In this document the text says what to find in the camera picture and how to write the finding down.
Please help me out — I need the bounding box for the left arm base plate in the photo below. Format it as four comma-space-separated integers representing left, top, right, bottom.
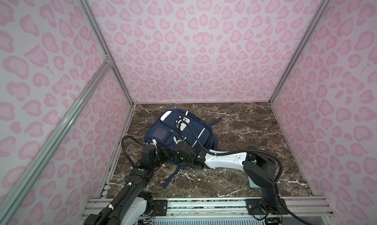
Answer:
142, 199, 168, 217

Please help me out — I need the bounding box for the aluminium diagonal frame bar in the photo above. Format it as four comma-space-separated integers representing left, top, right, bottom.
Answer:
1, 60, 111, 225

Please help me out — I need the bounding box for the navy blue student backpack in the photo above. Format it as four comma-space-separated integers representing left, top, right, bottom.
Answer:
144, 109, 222, 189

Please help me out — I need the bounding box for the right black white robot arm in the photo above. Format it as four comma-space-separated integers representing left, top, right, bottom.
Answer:
174, 121, 283, 214

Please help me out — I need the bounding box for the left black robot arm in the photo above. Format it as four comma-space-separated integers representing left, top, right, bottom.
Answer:
84, 143, 169, 225

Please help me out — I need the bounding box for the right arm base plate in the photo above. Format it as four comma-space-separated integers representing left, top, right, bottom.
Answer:
245, 198, 289, 216

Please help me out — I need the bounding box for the aluminium front rail frame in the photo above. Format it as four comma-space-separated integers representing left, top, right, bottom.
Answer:
79, 197, 339, 225

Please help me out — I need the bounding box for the teal calculator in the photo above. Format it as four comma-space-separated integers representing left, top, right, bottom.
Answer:
248, 177, 260, 189

